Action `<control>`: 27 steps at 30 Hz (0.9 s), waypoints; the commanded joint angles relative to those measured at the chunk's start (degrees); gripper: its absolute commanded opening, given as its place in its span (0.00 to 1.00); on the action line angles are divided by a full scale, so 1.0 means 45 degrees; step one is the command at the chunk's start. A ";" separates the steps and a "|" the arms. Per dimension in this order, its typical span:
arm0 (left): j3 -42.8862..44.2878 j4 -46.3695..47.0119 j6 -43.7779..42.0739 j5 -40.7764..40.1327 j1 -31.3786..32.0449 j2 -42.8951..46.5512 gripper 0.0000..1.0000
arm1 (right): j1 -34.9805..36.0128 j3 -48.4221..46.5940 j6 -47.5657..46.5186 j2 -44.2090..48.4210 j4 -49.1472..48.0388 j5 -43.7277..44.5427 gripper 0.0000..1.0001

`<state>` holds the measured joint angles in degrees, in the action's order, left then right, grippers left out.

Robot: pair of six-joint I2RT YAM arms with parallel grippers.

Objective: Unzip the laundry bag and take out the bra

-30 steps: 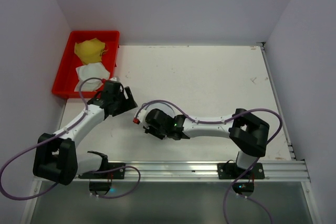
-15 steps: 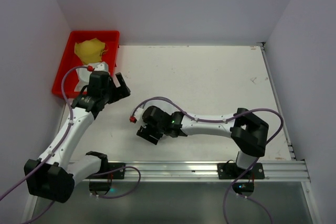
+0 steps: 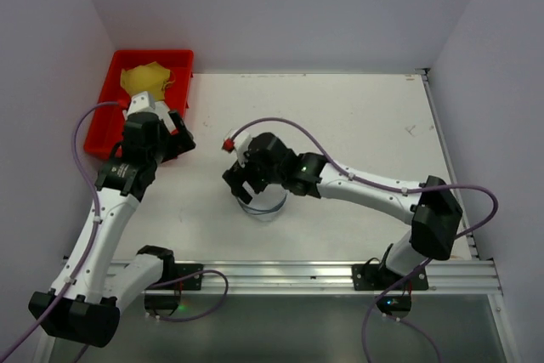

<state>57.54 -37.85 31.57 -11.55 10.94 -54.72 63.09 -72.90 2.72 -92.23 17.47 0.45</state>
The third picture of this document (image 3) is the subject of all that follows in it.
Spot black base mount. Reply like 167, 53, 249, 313
351, 258, 429, 318
144, 263, 204, 316

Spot aluminium mounting rail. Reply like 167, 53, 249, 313
176, 259, 502, 297

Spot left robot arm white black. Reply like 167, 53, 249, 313
28, 110, 196, 348

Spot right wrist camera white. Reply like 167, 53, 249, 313
222, 129, 252, 167

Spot red plastic tray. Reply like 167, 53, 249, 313
83, 49, 194, 161

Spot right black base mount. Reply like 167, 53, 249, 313
351, 258, 429, 318

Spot white mesh laundry bag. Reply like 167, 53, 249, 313
237, 185, 288, 223

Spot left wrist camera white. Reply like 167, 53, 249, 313
123, 91, 156, 119

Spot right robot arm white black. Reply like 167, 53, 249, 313
222, 132, 462, 285

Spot white bra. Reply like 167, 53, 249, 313
122, 101, 176, 134

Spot yellow bra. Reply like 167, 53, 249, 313
120, 61, 176, 102

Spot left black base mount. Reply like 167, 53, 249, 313
144, 263, 204, 316

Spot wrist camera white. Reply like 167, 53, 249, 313
222, 129, 252, 167
123, 91, 156, 119

